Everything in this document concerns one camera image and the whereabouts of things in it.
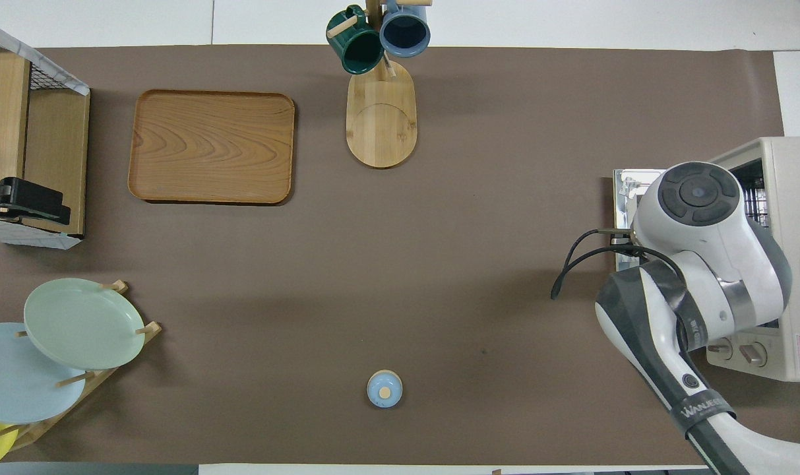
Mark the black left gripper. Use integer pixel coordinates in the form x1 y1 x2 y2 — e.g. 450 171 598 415
0 176 72 226

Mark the beige toaster oven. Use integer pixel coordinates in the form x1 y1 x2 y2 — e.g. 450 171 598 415
613 137 800 382

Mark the wooden shelf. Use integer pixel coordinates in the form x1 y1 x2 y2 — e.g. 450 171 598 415
0 49 92 237

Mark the pale green plate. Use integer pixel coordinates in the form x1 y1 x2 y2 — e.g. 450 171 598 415
23 278 146 371

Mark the rectangular wooden tray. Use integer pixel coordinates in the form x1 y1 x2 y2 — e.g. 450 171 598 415
128 89 296 205

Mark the large light blue plate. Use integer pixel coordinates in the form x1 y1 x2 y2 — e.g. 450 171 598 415
0 322 87 424

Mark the wooden plate rack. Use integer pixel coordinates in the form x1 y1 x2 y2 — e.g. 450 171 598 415
0 280 163 453

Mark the dark green mug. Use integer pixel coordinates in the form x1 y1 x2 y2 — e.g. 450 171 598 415
326 5 385 75

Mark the wooden mug tree stand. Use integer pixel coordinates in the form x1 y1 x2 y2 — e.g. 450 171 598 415
327 0 433 170

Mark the blue mug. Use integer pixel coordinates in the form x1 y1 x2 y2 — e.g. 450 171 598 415
379 0 432 58

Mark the brown table mat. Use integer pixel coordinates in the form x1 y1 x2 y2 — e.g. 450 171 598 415
0 45 800 466

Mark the black wire basket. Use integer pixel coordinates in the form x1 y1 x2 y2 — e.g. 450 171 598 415
0 30 52 91

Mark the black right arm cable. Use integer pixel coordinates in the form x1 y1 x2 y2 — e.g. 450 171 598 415
550 228 687 301

